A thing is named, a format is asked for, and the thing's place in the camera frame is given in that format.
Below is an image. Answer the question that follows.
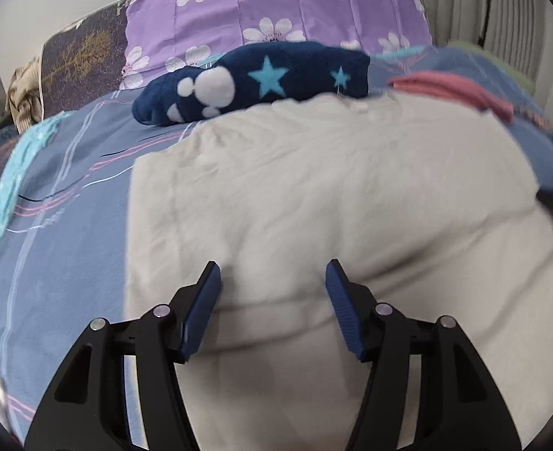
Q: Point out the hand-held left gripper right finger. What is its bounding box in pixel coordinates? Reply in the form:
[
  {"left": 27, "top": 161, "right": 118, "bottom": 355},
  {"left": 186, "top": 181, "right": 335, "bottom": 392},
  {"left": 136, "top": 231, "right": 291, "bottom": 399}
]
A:
[{"left": 325, "top": 258, "right": 524, "bottom": 451}]

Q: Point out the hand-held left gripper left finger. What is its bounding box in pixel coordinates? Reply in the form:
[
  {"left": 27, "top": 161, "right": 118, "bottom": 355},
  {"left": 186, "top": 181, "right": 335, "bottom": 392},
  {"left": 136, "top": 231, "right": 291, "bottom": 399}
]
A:
[{"left": 24, "top": 260, "right": 222, "bottom": 451}]

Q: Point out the white shirt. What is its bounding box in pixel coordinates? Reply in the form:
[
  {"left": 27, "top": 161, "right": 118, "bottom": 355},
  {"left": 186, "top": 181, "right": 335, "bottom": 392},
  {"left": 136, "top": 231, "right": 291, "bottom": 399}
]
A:
[{"left": 124, "top": 91, "right": 553, "bottom": 451}]

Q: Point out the green mattress edge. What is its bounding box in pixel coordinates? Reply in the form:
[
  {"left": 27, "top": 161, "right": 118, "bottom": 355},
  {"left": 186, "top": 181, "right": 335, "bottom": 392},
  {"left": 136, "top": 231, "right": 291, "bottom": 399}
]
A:
[{"left": 446, "top": 40, "right": 538, "bottom": 97}]

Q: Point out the pink folded garment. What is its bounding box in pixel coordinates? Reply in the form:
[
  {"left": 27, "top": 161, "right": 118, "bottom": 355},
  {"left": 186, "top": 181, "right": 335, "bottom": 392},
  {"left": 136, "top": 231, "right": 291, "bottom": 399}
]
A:
[{"left": 388, "top": 70, "right": 514, "bottom": 125}]

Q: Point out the blue plaid bedsheet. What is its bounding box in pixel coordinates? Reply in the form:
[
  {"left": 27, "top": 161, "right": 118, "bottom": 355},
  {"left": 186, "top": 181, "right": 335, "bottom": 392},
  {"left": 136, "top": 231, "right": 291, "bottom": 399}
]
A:
[{"left": 0, "top": 44, "right": 553, "bottom": 451}]

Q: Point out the grey-white curtain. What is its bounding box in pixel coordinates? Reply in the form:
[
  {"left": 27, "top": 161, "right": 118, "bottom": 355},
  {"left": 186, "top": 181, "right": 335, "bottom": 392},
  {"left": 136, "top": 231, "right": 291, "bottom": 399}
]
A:
[{"left": 420, "top": 0, "right": 553, "bottom": 114}]

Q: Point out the black floor lamp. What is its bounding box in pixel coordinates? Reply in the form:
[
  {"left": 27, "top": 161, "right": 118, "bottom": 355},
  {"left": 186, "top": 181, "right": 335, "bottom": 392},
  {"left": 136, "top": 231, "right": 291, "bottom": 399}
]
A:
[{"left": 477, "top": 0, "right": 503, "bottom": 43}]

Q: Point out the navy star fleece garment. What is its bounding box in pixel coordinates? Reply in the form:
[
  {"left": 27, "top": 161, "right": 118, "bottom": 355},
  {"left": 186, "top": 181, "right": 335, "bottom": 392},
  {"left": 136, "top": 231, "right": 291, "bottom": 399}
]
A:
[{"left": 132, "top": 41, "right": 371, "bottom": 127}]

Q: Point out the dark tree-print pillow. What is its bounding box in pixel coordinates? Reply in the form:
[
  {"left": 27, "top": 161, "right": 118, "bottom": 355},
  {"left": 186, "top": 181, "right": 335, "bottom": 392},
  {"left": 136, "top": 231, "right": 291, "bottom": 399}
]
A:
[{"left": 39, "top": 0, "right": 134, "bottom": 120}]

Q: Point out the beige crumpled cloth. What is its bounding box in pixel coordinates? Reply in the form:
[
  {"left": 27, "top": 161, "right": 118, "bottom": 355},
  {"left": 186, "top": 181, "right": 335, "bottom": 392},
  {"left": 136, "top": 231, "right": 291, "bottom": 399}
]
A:
[{"left": 6, "top": 56, "right": 47, "bottom": 135}]

